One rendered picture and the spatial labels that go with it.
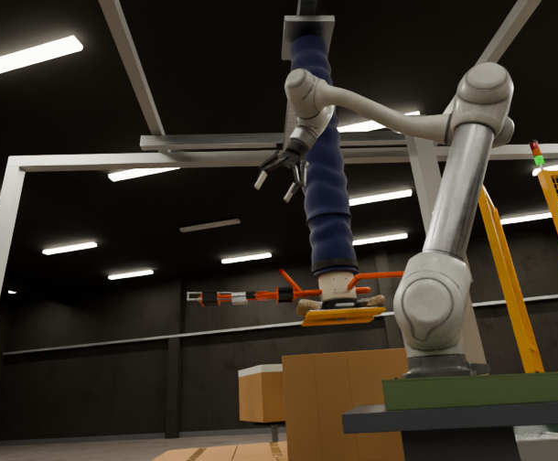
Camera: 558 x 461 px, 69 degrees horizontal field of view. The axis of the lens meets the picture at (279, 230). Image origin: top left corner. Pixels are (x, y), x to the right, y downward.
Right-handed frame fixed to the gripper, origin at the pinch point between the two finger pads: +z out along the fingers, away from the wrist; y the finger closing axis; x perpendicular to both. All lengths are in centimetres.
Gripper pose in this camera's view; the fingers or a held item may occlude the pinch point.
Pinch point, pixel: (272, 191)
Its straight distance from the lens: 147.6
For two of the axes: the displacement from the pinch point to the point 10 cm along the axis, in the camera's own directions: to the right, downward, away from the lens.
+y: -8.0, -3.8, 4.7
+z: -4.9, 8.6, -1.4
